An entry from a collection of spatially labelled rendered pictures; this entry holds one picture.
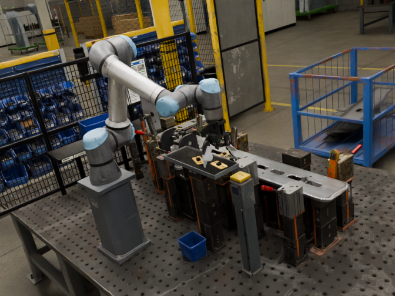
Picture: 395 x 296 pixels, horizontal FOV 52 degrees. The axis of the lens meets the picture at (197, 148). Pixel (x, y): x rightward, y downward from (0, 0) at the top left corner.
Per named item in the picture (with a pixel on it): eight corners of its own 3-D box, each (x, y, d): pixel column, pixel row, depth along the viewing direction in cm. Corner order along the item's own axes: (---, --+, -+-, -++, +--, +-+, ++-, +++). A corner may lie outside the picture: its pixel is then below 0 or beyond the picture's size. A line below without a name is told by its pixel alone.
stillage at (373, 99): (353, 124, 492) (352, 46, 456) (423, 135, 434) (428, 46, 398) (295, 162, 423) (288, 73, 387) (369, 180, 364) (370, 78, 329)
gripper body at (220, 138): (217, 151, 159) (213, 123, 155) (206, 146, 166) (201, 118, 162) (233, 145, 163) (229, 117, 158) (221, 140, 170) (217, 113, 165)
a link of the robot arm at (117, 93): (97, 147, 196) (94, 36, 168) (118, 135, 207) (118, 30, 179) (116, 156, 191) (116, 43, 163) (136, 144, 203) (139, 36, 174)
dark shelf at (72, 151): (177, 118, 293) (176, 114, 292) (59, 164, 245) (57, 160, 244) (160, 114, 310) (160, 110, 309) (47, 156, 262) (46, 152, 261)
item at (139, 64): (153, 97, 302) (144, 56, 291) (127, 106, 290) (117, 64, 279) (151, 97, 304) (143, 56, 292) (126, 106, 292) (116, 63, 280)
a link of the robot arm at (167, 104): (76, 40, 158) (175, 101, 144) (96, 35, 167) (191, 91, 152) (74, 66, 165) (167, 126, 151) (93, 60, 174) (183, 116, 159)
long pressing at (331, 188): (356, 182, 173) (356, 180, 172) (324, 205, 161) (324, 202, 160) (173, 128, 278) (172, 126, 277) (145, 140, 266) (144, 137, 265)
